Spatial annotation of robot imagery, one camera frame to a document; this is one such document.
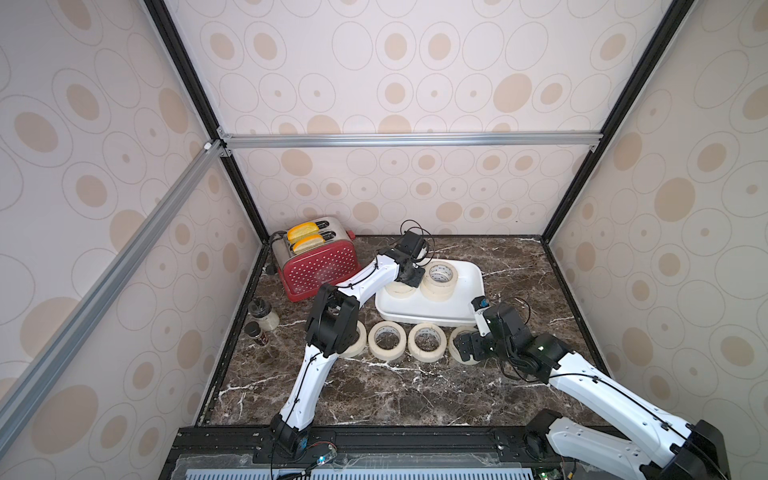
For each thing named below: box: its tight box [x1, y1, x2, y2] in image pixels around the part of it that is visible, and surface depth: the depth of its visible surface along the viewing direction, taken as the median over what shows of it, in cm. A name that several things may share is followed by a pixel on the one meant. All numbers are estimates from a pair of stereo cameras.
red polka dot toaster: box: [271, 217, 362, 302], surface depth 96 cm
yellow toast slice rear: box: [287, 222, 319, 244], surface depth 95 cm
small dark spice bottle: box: [244, 321, 262, 339], surface depth 87 cm
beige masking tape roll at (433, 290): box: [420, 260, 458, 302], surface depth 102 cm
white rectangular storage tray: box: [375, 259, 486, 327], surface depth 102 cm
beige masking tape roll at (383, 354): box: [368, 320, 407, 361], surface depth 91 cm
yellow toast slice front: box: [293, 234, 326, 254], surface depth 92 cm
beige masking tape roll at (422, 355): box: [408, 322, 447, 363], surface depth 89 cm
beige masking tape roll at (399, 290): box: [384, 280, 417, 299], surface depth 102 cm
